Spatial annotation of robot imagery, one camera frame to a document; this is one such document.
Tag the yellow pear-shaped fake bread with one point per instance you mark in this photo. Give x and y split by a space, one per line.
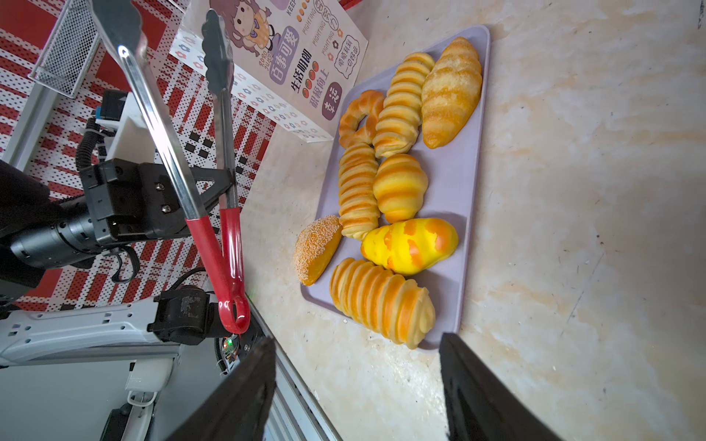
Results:
412 246

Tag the short round ribbed bread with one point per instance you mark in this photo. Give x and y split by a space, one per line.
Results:
399 188

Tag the wire mesh wall basket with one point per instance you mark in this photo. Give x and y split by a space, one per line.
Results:
67 55

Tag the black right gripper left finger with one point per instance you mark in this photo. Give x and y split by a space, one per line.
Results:
239 407

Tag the ring-shaped fake bread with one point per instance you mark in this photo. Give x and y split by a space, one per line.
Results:
358 123

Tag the sesame-coated fake bread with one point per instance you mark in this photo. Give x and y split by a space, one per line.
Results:
315 248

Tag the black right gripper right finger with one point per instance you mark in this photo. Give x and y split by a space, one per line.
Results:
478 405

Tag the lilac plastic tray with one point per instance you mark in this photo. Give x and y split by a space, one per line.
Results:
452 171

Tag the large spiral fake bread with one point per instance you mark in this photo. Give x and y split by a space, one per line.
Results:
382 301

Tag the smooth baguette fake bread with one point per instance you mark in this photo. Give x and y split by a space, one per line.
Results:
451 93

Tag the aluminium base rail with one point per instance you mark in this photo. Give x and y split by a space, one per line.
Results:
295 414

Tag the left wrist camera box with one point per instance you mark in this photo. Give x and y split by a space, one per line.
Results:
126 134

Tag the long spiral fake bread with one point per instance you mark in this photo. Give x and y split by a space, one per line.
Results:
358 208

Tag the long ribbed fake bread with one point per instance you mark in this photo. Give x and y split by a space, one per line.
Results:
398 126

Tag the red-handled steel tongs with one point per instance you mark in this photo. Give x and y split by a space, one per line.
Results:
119 24

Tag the white flowered paper bag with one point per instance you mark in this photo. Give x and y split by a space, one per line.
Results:
293 60

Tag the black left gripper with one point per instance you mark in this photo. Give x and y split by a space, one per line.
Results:
126 203

